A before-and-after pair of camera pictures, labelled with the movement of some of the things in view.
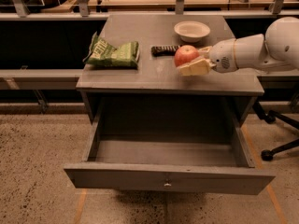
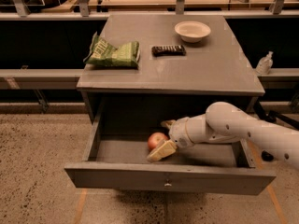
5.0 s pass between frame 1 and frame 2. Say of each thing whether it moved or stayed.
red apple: moved
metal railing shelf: stayed
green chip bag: stayed
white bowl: stayed
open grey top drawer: stayed
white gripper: moved
